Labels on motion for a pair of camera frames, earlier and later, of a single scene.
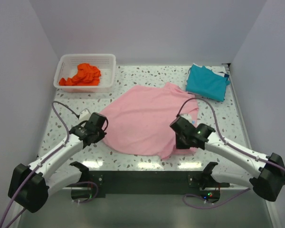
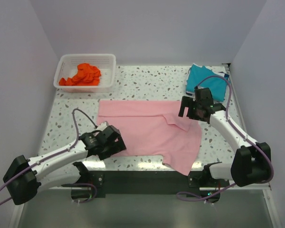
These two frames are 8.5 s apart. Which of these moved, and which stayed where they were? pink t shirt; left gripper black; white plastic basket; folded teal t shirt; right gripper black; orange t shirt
Moved: pink t shirt; right gripper black; left gripper black
Stayed: folded teal t shirt; white plastic basket; orange t shirt
